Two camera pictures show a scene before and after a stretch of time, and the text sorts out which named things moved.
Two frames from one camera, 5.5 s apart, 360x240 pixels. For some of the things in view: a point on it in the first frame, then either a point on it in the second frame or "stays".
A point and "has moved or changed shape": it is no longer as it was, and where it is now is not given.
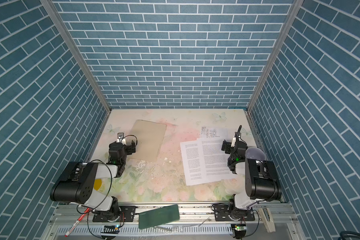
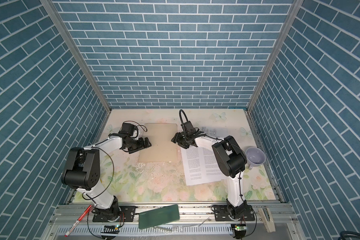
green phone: x=158 y=216 stays
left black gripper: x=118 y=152 → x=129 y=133
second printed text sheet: x=215 y=160 stays
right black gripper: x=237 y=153 → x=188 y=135
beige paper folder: x=149 y=135 has moved or changed shape
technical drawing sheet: x=214 y=133 stays
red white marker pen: x=76 y=223 stays
